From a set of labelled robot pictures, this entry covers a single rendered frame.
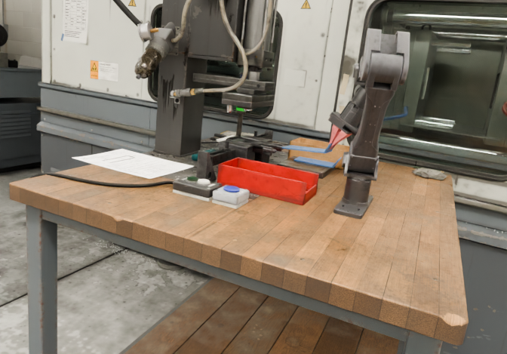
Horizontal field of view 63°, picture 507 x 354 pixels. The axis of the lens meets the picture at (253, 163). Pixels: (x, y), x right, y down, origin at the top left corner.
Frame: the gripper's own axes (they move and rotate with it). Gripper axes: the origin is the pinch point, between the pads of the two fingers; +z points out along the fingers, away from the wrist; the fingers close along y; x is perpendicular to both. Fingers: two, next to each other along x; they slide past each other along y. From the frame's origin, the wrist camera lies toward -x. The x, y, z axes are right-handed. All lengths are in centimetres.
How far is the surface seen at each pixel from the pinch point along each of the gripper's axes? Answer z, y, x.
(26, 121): 184, 274, -126
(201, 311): 92, 7, -13
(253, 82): -3.0, 30.1, 5.3
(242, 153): 15.7, 19.1, 10.3
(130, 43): 36, 138, -60
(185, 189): 20.6, 15.7, 39.5
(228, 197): 14.9, 5.3, 38.7
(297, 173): 8.4, 0.7, 13.5
